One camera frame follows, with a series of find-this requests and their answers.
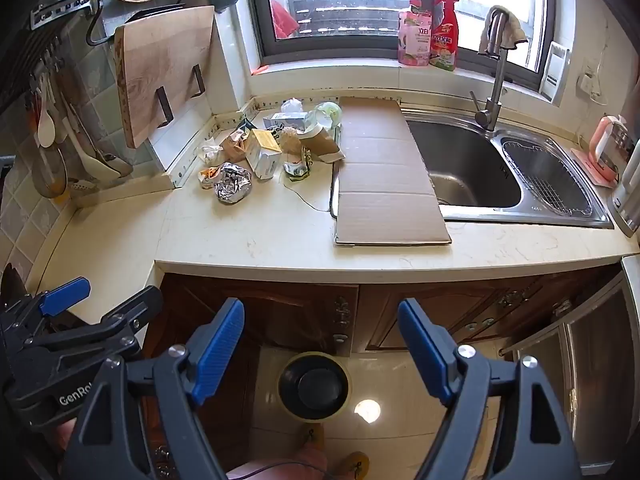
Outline pink soap bottle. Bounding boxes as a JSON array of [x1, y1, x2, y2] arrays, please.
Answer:
[[397, 0, 433, 67]]

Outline black cutting board rack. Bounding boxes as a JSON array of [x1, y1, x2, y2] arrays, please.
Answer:
[[155, 64, 207, 128]]

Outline metal wall bracket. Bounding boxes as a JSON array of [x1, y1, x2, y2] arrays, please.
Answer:
[[30, 0, 101, 31]]

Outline white grater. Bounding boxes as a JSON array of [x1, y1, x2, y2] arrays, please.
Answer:
[[540, 40, 571, 107]]

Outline pink pants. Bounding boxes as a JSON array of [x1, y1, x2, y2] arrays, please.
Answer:
[[225, 445, 328, 480]]

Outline thin black wire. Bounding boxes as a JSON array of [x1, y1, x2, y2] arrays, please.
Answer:
[[282, 180, 341, 218]]

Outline wooden cutting board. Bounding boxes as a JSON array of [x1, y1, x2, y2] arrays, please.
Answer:
[[114, 6, 217, 149]]

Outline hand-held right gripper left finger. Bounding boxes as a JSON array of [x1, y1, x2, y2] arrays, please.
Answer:
[[62, 297, 246, 480]]

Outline cream carton box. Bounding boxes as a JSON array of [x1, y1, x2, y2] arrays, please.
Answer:
[[245, 128, 282, 180]]

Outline dark framed window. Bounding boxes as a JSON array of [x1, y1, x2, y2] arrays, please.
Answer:
[[247, 0, 556, 93]]

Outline wide wooden cabinet door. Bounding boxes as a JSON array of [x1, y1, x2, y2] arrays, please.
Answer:
[[160, 275, 360, 356]]

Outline white rice spoon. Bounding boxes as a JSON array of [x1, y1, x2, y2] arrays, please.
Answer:
[[37, 77, 56, 148]]

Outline blue and white box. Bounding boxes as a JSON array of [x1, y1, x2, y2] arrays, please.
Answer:
[[263, 111, 311, 133]]

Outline aluminium foil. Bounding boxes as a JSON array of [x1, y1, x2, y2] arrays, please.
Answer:
[[214, 162, 253, 204]]

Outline green packet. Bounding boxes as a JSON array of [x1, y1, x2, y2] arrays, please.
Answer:
[[283, 147, 313, 181]]

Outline yellow slipper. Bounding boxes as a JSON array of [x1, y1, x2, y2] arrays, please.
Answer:
[[300, 424, 326, 453], [345, 451, 371, 476]]

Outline brown skimmer ladle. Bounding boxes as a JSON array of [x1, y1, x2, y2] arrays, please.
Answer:
[[32, 145, 68, 198]]

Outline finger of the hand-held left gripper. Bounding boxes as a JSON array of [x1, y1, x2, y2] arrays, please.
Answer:
[[25, 285, 165, 359], [0, 276, 92, 349]]

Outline ornate metal door handle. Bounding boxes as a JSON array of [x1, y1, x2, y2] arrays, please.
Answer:
[[495, 287, 523, 311], [332, 297, 351, 331]]

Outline brown wrapper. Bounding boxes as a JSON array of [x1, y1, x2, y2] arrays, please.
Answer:
[[220, 127, 251, 163]]

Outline wire drain basket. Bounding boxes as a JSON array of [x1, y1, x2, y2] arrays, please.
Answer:
[[501, 137, 593, 218]]

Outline stainless steel double sink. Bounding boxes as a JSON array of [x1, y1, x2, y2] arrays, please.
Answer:
[[402, 105, 615, 229]]

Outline pink mat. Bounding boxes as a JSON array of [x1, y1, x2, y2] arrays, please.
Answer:
[[570, 147, 616, 188]]

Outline pink kettle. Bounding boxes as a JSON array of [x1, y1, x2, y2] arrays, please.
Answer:
[[592, 114, 636, 183]]

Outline cardboard sheet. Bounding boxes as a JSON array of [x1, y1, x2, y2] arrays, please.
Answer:
[[330, 96, 452, 248]]

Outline white wall socket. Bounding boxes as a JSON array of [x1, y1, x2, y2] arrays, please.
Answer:
[[577, 57, 608, 106]]

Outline black wire pot rack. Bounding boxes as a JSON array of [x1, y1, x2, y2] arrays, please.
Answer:
[[85, 0, 188, 47]]

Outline red cloth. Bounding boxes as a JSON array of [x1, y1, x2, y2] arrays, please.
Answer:
[[270, 0, 301, 40]]

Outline steel faucet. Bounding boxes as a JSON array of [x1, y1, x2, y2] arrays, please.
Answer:
[[470, 5, 511, 133]]

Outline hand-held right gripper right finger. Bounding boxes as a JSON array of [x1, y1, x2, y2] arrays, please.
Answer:
[[397, 297, 583, 480]]

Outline white appliance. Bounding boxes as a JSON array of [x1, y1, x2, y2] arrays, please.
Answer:
[[607, 140, 640, 238]]

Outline clear plastic bag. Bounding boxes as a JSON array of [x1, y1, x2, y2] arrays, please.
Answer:
[[307, 101, 343, 136]]

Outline red spray bottle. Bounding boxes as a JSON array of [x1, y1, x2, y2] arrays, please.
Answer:
[[429, 0, 460, 72]]

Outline beige dish cloth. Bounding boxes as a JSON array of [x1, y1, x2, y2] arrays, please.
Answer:
[[478, 7, 528, 56]]

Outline black cable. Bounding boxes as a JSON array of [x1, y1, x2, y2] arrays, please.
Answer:
[[240, 460, 331, 480]]

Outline white ladle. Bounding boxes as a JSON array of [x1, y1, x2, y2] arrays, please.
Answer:
[[62, 105, 121, 181]]

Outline loofah sponge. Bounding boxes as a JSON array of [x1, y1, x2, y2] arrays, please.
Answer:
[[277, 127, 303, 156]]

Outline round trash bin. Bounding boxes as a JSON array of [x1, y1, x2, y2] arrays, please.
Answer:
[[276, 351, 353, 421]]

